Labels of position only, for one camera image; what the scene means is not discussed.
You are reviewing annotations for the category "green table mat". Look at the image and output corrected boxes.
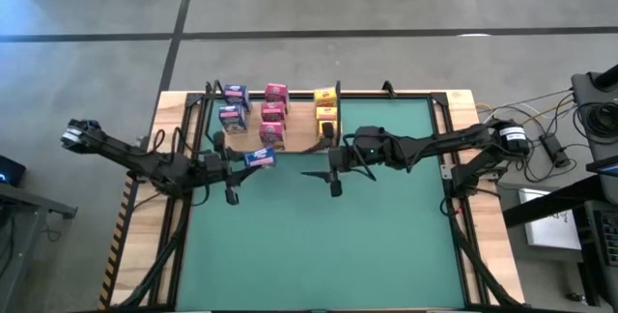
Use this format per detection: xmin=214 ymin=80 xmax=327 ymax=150
xmin=176 ymin=98 xmax=467 ymax=310

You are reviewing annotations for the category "pink Raisin Bran box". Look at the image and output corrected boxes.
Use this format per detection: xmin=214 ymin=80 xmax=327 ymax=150
xmin=260 ymin=100 xmax=288 ymax=126
xmin=264 ymin=82 xmax=291 ymax=106
xmin=258 ymin=122 xmax=287 ymax=152

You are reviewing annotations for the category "black keyboard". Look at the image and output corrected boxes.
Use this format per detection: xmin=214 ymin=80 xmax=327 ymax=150
xmin=596 ymin=209 xmax=618 ymax=269

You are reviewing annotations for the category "coiled black cable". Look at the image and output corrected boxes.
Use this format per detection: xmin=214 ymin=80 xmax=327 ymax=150
xmin=573 ymin=101 xmax=618 ymax=140

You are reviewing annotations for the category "black power adapter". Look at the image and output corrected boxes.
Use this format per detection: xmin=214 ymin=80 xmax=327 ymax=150
xmin=539 ymin=132 xmax=572 ymax=169

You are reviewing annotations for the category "black metal shelf frame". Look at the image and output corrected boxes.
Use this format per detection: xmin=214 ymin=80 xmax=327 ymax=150
xmin=205 ymin=79 xmax=342 ymax=158

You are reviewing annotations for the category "dark tablet screen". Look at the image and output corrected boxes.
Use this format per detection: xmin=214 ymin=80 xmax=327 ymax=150
xmin=586 ymin=156 xmax=618 ymax=179

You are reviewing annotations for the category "white flat board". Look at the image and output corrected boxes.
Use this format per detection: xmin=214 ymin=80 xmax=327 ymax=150
xmin=519 ymin=190 xmax=583 ymax=251

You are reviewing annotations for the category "wooden shelf board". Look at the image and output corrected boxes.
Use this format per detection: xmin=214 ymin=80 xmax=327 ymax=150
xmin=219 ymin=100 xmax=337 ymax=154

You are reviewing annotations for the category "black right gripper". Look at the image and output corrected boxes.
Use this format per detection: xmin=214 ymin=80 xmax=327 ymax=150
xmin=300 ymin=122 xmax=360 ymax=199

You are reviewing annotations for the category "blue Frosted Flakes box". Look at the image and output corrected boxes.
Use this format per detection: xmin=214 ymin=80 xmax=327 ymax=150
xmin=223 ymin=83 xmax=251 ymax=112
xmin=242 ymin=146 xmax=278 ymax=169
xmin=218 ymin=104 xmax=248 ymax=135

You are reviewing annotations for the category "black desk pole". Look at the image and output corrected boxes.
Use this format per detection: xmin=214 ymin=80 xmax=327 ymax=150
xmin=592 ymin=64 xmax=618 ymax=92

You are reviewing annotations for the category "yellow black hazard strip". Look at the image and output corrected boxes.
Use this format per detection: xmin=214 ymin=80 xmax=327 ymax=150
xmin=98 ymin=177 xmax=137 ymax=310

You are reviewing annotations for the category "grey side desk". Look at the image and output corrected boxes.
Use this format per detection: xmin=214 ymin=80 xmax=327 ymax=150
xmin=0 ymin=182 xmax=78 ymax=313

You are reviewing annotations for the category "black device blue light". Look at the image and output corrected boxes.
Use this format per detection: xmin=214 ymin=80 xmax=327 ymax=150
xmin=0 ymin=154 xmax=27 ymax=188

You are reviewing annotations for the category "grey equipment desk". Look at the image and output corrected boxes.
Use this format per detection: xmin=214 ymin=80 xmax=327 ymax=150
xmin=570 ymin=64 xmax=618 ymax=159

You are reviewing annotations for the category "yellow Corn Pops box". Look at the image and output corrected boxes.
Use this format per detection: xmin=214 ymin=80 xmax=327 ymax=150
xmin=313 ymin=86 xmax=338 ymax=109
xmin=315 ymin=106 xmax=339 ymax=124
xmin=316 ymin=120 xmax=339 ymax=141

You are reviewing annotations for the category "black diagonal desk beam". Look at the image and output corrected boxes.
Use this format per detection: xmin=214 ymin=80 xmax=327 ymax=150
xmin=501 ymin=175 xmax=618 ymax=230

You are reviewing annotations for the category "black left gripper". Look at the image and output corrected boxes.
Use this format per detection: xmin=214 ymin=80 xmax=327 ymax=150
xmin=202 ymin=131 xmax=265 ymax=206

